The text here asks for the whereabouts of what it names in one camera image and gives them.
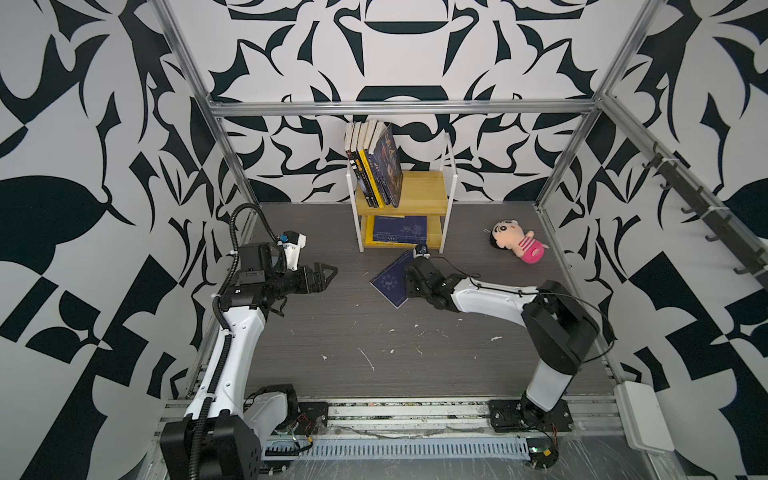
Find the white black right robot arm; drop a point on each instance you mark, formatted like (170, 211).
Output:
(558, 323)

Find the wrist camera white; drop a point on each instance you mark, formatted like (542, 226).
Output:
(292, 243)
(421, 251)

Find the black deer antler book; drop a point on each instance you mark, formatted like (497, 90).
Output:
(361, 173)

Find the purple old man book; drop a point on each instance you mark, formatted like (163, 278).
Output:
(389, 160)
(375, 163)

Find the small blue book yellow label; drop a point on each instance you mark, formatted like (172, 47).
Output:
(405, 230)

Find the yellow cartoon book on shelf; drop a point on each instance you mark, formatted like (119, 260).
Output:
(434, 234)

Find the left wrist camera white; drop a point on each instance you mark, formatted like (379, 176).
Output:
(292, 243)

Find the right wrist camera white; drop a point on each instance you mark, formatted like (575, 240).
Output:
(421, 251)

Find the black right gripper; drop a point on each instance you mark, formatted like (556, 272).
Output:
(409, 286)

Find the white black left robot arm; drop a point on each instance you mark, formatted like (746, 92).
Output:
(221, 434)

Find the yellow cartoon book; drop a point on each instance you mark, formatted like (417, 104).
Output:
(367, 174)
(434, 234)

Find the black wall hook rail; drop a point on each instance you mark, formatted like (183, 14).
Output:
(701, 204)

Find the black book standing on shelf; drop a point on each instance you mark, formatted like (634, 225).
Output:
(347, 143)

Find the white wooden two-tier shelf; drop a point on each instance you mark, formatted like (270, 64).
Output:
(425, 193)

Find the white power box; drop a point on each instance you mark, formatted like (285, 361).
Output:
(642, 419)

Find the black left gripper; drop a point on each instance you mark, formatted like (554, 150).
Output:
(317, 283)

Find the plush doll pink shorts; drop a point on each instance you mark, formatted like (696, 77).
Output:
(509, 235)

